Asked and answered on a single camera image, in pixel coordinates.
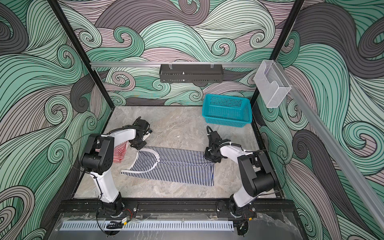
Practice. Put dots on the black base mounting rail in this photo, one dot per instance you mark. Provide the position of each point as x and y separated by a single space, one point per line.
140 208

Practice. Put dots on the red white striped tank top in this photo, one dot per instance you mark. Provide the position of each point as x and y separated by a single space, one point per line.
120 152

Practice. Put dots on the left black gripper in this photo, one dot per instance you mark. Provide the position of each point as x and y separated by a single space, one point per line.
138 147

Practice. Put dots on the left black frame post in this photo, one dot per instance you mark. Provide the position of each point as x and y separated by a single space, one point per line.
80 50

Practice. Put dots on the black perforated wall tray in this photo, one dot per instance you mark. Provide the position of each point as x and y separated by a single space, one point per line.
191 73

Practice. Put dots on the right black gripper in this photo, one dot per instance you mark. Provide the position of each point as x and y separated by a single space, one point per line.
207 157

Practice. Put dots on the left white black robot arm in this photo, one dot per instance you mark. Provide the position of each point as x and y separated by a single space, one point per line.
98 158

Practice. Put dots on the right aluminium rail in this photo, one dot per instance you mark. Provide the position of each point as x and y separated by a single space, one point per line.
307 102

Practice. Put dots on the navy white striped tank top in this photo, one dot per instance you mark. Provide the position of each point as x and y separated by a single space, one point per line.
172 165

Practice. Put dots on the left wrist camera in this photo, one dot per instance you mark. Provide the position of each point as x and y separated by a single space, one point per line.
147 134

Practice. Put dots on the clear plastic wall bin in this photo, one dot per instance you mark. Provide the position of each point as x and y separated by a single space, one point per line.
272 82

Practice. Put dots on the right black frame post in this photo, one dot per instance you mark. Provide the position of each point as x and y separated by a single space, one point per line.
287 27

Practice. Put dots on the back aluminium rail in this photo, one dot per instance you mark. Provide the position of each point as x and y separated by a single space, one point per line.
138 64

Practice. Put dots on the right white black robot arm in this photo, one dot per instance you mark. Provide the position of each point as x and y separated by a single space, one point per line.
257 174

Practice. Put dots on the aluminium rail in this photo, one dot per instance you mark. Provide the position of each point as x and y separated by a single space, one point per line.
138 64
307 102

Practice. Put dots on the black frame post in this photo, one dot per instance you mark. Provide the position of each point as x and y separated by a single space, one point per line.
287 27
80 50

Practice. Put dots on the teal plastic basket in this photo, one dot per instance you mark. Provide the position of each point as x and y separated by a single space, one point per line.
227 110

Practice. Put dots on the white slotted cable duct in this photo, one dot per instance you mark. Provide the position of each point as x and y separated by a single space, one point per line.
150 226

